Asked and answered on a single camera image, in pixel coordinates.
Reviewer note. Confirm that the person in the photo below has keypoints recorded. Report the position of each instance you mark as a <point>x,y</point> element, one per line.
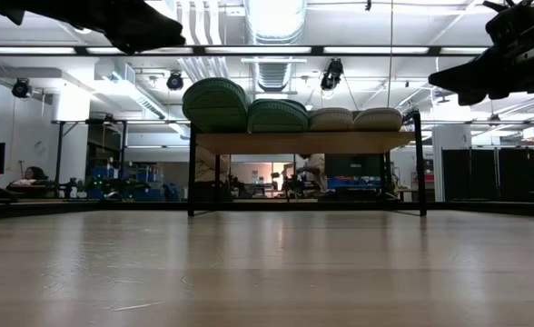
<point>314,170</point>
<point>33,175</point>
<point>208,165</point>

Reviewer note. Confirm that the black partition panels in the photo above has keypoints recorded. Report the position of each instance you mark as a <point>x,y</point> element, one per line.
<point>498,172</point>

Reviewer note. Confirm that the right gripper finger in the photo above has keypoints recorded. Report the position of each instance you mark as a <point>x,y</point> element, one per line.
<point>480,77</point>

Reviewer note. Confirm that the silver ventilation duct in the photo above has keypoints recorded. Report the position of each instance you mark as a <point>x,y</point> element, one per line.
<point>273,22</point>

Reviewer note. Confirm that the black aluminium rig frame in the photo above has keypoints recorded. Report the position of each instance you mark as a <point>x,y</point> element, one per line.
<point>112,206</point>

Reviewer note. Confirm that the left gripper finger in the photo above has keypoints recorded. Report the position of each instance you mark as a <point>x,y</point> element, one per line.
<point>140,27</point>

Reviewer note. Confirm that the green rubber slide sandal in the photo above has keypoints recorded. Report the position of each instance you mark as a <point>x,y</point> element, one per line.
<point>214,106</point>
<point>278,118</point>

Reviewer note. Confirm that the grey rubber slide sandal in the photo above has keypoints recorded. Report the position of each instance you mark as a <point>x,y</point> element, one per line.
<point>378,120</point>
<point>330,120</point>

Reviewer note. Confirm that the wooden shelf black metal legs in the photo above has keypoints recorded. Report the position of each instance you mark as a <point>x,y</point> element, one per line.
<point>303,143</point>

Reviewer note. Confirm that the black ceiling camera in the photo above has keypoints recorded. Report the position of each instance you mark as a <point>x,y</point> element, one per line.
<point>175,82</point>
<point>22,88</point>
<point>331,75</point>

